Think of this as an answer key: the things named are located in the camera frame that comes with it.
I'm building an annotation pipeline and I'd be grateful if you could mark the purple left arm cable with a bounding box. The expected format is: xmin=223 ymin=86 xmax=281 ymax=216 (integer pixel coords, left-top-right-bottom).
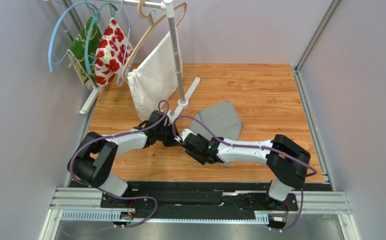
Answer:
xmin=69 ymin=99 xmax=171 ymax=229

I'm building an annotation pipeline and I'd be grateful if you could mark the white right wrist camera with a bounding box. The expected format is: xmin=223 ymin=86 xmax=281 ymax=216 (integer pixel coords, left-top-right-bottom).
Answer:
xmin=180 ymin=128 xmax=196 ymax=141

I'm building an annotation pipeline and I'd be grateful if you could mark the white towel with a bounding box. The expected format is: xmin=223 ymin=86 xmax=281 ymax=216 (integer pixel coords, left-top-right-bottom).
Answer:
xmin=127 ymin=32 xmax=178 ymax=121

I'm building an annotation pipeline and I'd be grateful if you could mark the grey cloth napkin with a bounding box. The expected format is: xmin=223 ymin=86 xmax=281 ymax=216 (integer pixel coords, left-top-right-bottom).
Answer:
xmin=187 ymin=100 xmax=243 ymax=167

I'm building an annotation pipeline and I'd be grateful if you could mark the blue wire hanger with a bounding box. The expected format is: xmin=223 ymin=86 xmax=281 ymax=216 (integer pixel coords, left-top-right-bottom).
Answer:
xmin=117 ymin=0 xmax=166 ymax=87

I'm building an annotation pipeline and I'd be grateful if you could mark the green patterned cloth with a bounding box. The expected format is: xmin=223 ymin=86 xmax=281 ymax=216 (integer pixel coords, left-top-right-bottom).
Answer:
xmin=68 ymin=17 xmax=102 ymax=89

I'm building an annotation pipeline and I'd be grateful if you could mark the teal hanger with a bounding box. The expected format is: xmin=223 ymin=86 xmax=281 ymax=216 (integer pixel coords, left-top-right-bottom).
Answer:
xmin=84 ymin=1 xmax=118 ymax=77

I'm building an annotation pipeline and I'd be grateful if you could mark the light blue hanger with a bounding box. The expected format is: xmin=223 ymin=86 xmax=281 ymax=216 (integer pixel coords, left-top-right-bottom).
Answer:
xmin=44 ymin=0 xmax=89 ymax=73

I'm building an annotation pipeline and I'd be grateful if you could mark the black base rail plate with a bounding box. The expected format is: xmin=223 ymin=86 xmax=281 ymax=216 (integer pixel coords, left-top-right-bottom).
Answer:
xmin=100 ymin=181 xmax=299 ymax=220

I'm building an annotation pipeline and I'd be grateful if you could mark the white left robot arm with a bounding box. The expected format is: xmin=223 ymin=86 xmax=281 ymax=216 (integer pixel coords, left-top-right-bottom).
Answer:
xmin=67 ymin=110 xmax=178 ymax=197

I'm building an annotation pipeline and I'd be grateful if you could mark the red floral white cloth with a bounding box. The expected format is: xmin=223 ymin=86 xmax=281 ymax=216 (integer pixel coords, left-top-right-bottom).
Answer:
xmin=94 ymin=17 xmax=127 ymax=86

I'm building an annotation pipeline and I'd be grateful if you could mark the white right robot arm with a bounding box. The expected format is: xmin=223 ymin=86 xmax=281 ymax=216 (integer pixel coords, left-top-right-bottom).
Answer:
xmin=180 ymin=129 xmax=311 ymax=202

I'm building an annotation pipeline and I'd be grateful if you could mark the white clothes rack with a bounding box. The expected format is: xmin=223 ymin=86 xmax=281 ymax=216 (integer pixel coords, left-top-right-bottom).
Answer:
xmin=45 ymin=0 xmax=200 ymax=120

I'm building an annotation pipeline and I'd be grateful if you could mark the beige wooden hanger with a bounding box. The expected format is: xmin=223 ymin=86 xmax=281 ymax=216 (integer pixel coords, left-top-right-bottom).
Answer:
xmin=120 ymin=0 xmax=187 ymax=83

